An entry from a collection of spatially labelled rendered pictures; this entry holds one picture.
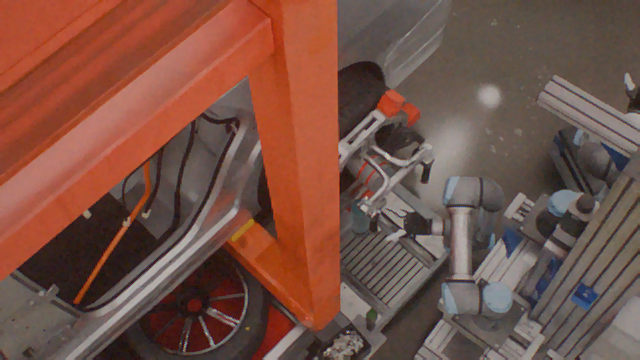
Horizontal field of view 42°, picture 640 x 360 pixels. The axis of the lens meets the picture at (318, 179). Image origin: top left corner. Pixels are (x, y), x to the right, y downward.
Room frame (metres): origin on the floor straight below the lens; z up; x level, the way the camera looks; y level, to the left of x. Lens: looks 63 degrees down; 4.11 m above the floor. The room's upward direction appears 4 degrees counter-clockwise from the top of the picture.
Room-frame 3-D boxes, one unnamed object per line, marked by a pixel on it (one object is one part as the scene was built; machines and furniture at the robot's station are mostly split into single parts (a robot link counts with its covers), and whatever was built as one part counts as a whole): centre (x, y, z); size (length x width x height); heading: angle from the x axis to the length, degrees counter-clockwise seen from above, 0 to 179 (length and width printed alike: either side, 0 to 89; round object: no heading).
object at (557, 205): (1.38, -0.99, 0.98); 0.13 x 0.12 x 0.14; 64
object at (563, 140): (1.97, -1.47, 0.17); 0.43 x 0.36 x 0.34; 15
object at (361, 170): (1.67, -0.24, 0.85); 0.21 x 0.14 x 0.14; 42
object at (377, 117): (1.72, -0.19, 0.85); 0.54 x 0.07 x 0.54; 132
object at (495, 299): (1.01, -0.65, 0.98); 0.13 x 0.12 x 0.14; 84
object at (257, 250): (1.41, 0.27, 0.69); 0.52 x 0.17 x 0.35; 42
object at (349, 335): (0.97, -0.06, 0.51); 0.20 x 0.14 x 0.13; 126
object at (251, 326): (1.25, 0.60, 0.39); 0.66 x 0.66 x 0.24
